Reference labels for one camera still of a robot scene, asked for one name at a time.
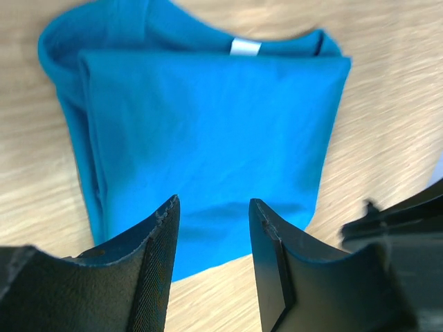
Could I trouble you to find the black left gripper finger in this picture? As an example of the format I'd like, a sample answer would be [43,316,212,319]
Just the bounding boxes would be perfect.
[341,180,442,251]
[249,199,417,331]
[1,196,180,331]

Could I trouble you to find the blue t shirt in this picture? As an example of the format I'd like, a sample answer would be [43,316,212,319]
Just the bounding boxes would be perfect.
[38,1,352,281]

